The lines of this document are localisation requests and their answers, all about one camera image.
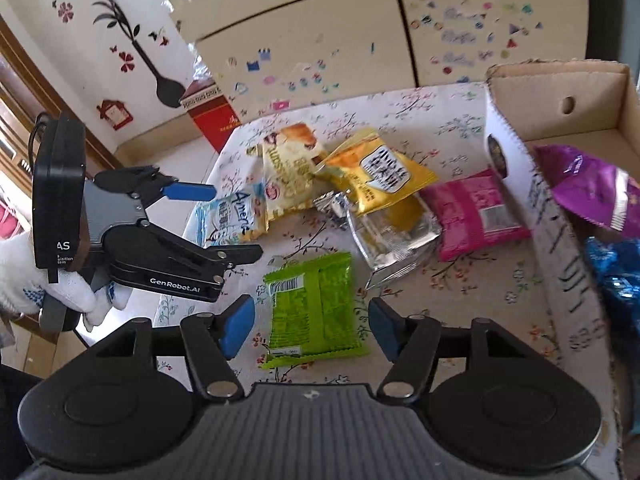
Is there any yellow white-label snack packet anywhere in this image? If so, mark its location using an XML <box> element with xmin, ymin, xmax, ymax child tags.
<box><xmin>314</xmin><ymin>127</ymin><xmax>439</xmax><ymax>217</ymax></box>

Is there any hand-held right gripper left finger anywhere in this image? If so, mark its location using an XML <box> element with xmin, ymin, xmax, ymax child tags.
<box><xmin>95</xmin><ymin>295</ymin><xmax>256</xmax><ymax>401</ymax></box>

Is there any silver foil snack packet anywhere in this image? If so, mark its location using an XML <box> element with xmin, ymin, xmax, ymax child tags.
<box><xmin>314</xmin><ymin>191</ymin><xmax>444</xmax><ymax>289</ymax></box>

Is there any pink snack packet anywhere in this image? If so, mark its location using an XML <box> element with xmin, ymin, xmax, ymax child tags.
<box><xmin>419</xmin><ymin>169</ymin><xmax>532</xmax><ymax>262</ymax></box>

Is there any red house wall sticker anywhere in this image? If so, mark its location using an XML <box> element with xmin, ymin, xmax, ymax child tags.
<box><xmin>96</xmin><ymin>99</ymin><xmax>135</xmax><ymax>132</ymax></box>

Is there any cream wooden cabinet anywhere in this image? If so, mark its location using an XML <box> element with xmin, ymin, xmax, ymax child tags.
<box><xmin>170</xmin><ymin>0</ymin><xmax>593</xmax><ymax>126</ymax></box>

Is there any person's left hand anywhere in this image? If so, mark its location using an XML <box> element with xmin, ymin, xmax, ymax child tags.
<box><xmin>0</xmin><ymin>232</ymin><xmax>132</xmax><ymax>332</ymax></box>

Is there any dark blue shiny snack packet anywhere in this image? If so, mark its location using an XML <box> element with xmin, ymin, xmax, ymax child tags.
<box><xmin>582</xmin><ymin>236</ymin><xmax>640</xmax><ymax>333</ymax></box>

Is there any light blue snack packet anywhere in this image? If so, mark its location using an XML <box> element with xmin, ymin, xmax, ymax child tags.
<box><xmin>196</xmin><ymin>189</ymin><xmax>271</xmax><ymax>248</ymax></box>

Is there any green snack packet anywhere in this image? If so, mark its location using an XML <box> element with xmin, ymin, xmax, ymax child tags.
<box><xmin>259</xmin><ymin>251</ymin><xmax>372</xmax><ymax>370</ymax></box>

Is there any yellow croissant snack packet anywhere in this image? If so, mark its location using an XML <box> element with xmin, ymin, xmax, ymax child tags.
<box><xmin>247</xmin><ymin>122</ymin><xmax>329</xmax><ymax>235</ymax></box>

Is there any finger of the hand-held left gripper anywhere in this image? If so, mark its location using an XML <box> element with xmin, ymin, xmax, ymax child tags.
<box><xmin>200</xmin><ymin>243</ymin><xmax>264</xmax><ymax>286</ymax></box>
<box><xmin>95</xmin><ymin>165</ymin><xmax>217</xmax><ymax>211</ymax></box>

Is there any purple snack packet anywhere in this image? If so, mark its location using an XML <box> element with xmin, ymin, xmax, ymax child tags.
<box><xmin>534</xmin><ymin>144</ymin><xmax>640</xmax><ymax>241</ymax></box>

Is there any brown wooden door frame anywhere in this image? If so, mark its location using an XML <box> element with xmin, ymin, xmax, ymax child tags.
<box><xmin>0</xmin><ymin>15</ymin><xmax>121</xmax><ymax>186</ymax></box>

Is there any floral tablecloth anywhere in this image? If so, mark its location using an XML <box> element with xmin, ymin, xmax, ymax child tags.
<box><xmin>152</xmin><ymin>82</ymin><xmax>576</xmax><ymax>396</ymax></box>

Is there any red cardboard box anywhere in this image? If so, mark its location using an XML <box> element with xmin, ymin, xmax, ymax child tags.
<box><xmin>181</xmin><ymin>84</ymin><xmax>244</xmax><ymax>153</ymax></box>

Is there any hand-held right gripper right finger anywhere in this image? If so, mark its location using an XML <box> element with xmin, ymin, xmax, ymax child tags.
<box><xmin>368</xmin><ymin>297</ymin><xmax>528</xmax><ymax>401</ymax></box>

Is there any brown cardboard box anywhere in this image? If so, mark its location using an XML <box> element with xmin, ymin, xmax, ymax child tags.
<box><xmin>484</xmin><ymin>59</ymin><xmax>640</xmax><ymax>436</ymax></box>

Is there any black vase flower wall sticker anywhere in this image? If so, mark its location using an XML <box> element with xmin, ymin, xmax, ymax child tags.
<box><xmin>47</xmin><ymin>0</ymin><xmax>186</xmax><ymax>108</ymax></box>

